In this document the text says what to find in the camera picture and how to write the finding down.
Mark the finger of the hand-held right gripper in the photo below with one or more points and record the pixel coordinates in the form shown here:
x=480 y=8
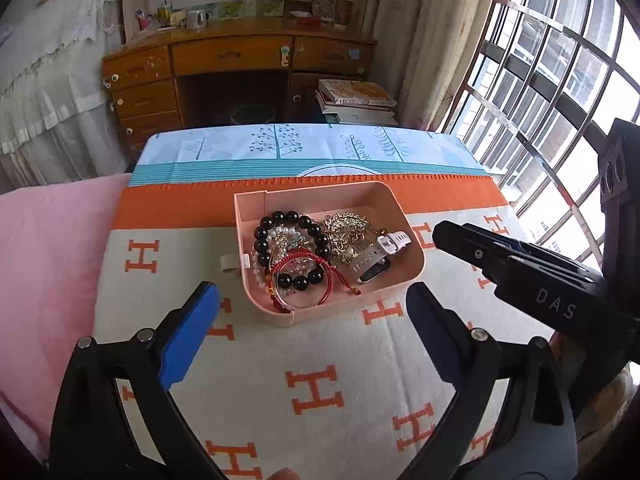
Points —
x=545 y=255
x=525 y=280

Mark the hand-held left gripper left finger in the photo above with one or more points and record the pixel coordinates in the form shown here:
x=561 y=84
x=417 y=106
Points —
x=190 y=335

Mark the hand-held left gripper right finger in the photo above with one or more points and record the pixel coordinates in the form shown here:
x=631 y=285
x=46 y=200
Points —
x=435 y=335

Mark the pink jewelry tray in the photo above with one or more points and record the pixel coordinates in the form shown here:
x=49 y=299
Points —
x=395 y=280

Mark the orange patterned blanket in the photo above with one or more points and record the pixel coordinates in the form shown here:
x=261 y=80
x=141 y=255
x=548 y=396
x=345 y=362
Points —
x=250 y=360

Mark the white smartwatch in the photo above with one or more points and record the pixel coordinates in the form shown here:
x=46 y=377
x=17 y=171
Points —
x=370 y=260

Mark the pink blanket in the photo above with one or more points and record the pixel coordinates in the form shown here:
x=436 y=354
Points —
x=50 y=260

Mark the window with metal grille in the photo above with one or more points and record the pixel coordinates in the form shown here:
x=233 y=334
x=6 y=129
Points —
x=550 y=85

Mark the blue tree print sheet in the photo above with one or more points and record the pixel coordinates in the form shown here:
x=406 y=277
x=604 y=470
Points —
x=225 y=150

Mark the stack of large books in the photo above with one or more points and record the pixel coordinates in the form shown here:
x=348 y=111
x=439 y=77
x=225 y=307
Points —
x=355 y=97

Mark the beige curtain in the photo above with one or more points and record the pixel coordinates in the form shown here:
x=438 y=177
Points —
x=430 y=25

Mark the wooden desk with drawers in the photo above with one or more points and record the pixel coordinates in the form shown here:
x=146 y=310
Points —
x=230 y=55

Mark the white lace furniture cover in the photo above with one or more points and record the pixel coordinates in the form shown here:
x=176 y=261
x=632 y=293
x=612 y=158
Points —
x=45 y=60

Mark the white mug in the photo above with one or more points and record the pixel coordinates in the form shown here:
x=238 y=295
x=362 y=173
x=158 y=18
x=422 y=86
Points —
x=194 y=19

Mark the pen holder cup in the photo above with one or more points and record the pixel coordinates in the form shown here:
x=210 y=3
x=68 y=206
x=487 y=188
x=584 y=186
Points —
x=165 y=16

